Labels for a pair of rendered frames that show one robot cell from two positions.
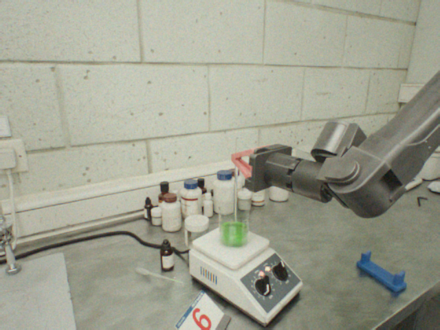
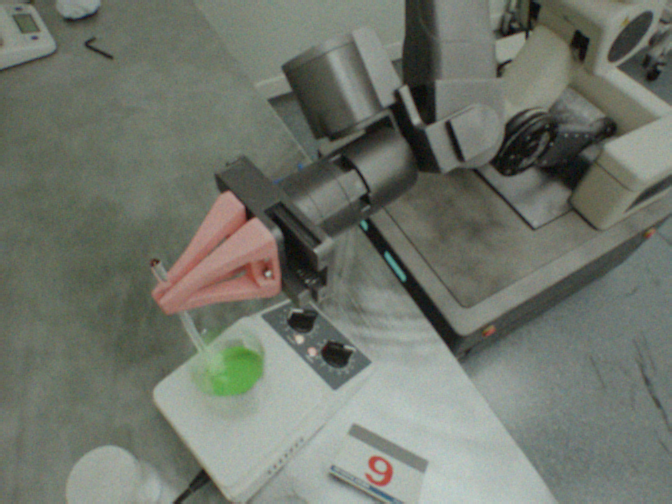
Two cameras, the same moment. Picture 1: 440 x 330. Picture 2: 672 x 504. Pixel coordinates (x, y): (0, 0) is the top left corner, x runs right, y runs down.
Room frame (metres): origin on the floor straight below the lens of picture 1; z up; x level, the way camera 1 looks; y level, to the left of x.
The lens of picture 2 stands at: (0.45, 0.10, 1.27)
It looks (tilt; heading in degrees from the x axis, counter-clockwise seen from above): 56 degrees down; 267
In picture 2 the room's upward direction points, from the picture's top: 5 degrees clockwise
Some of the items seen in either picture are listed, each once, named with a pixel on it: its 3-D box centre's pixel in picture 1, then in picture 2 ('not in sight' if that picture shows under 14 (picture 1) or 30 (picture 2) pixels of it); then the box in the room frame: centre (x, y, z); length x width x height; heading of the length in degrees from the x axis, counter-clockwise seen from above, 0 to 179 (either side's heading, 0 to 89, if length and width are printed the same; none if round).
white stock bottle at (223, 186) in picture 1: (224, 191); not in sight; (0.86, -0.02, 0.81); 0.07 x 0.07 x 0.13
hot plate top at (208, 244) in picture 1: (231, 243); (238, 394); (0.53, -0.03, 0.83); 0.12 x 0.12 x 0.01; 46
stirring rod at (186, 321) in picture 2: (235, 186); (194, 334); (0.54, -0.04, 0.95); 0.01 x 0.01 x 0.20; 43
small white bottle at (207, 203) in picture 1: (207, 204); not in sight; (0.82, 0.03, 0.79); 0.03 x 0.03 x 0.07
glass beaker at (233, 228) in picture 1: (232, 225); (236, 377); (0.52, -0.03, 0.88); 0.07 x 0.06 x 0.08; 142
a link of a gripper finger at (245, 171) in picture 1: (254, 161); (215, 254); (0.52, -0.07, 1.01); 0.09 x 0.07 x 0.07; 42
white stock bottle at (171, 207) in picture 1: (170, 211); not in sight; (0.74, 0.13, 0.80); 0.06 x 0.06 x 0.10
